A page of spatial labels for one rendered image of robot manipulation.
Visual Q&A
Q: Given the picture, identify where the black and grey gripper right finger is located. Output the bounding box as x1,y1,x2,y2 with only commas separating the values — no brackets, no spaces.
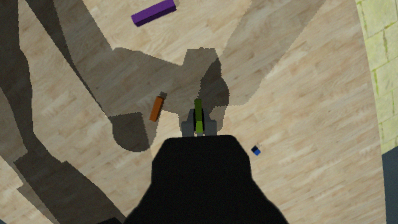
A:
202,108,217,136

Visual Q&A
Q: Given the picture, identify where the purple rod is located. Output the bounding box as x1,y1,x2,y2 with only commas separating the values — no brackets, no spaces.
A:
131,0,176,27

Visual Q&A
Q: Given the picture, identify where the lime green rod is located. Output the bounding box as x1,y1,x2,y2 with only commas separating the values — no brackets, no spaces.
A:
194,99,203,133

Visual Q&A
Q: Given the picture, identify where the orange rod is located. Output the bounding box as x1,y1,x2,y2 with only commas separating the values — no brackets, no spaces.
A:
149,96,165,122

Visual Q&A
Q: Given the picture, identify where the small blue cube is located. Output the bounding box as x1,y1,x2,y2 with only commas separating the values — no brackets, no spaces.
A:
251,146,261,156

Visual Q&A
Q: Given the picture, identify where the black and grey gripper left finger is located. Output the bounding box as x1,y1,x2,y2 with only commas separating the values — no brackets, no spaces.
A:
181,109,196,137

